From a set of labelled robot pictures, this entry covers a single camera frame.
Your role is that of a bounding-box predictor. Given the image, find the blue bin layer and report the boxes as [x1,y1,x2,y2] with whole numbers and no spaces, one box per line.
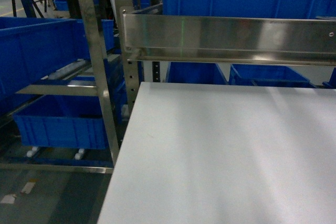
[1,17,114,99]
[13,95,108,150]

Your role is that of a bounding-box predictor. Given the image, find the steel perforated upright post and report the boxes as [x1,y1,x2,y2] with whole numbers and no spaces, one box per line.
[114,0,143,113]

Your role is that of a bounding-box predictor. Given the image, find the stainless steel shelf rail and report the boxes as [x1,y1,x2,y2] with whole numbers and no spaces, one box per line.
[122,14,335,67]

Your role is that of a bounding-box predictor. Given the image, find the blue bin under rail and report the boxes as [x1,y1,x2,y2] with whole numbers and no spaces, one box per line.
[166,62,228,85]
[228,64,316,88]

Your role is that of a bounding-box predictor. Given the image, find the blue bin left upper layer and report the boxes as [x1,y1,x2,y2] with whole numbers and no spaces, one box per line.
[1,17,114,99]

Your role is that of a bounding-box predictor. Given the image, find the blue bin under rail right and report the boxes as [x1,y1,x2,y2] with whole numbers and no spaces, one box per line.
[228,64,316,88]

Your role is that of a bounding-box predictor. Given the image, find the steel left shelf frame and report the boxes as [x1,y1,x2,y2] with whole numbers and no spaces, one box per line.
[1,0,119,174]

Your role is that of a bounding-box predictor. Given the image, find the blue bin under rail middle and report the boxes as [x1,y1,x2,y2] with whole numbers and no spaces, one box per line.
[166,62,228,85]

